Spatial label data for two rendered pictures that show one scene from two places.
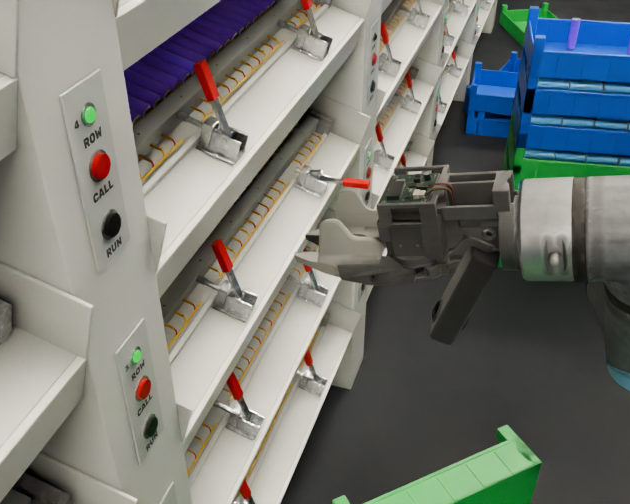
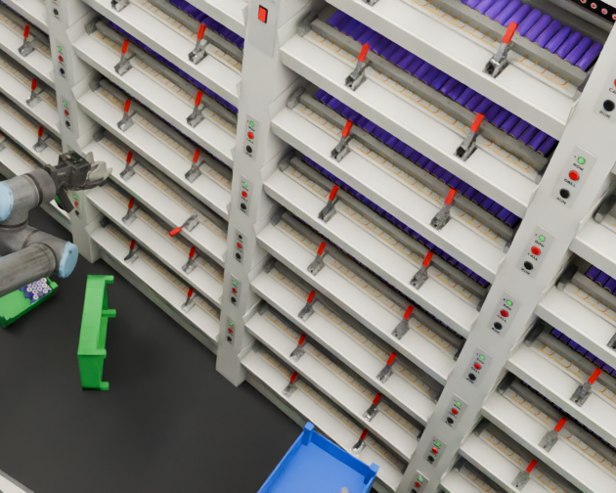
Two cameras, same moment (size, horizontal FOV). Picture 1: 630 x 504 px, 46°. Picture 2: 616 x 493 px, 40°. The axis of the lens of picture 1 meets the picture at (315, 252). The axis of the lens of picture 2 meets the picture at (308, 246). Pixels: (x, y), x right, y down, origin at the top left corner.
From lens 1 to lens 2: 253 cm
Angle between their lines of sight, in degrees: 72
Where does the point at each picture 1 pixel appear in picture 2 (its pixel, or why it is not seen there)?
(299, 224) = (167, 211)
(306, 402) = (179, 300)
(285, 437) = (163, 285)
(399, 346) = (235, 410)
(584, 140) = not seen: outside the picture
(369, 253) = not seen: hidden behind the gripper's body
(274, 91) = (160, 152)
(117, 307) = (64, 88)
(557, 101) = not seen: hidden behind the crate
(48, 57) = (54, 31)
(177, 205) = (101, 109)
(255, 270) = (144, 187)
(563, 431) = (124, 455)
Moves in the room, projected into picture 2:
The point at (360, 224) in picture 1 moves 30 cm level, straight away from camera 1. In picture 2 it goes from (98, 173) to (191, 217)
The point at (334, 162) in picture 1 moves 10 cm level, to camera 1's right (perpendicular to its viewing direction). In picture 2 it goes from (209, 243) to (193, 267)
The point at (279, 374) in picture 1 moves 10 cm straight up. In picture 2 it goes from (149, 240) to (149, 217)
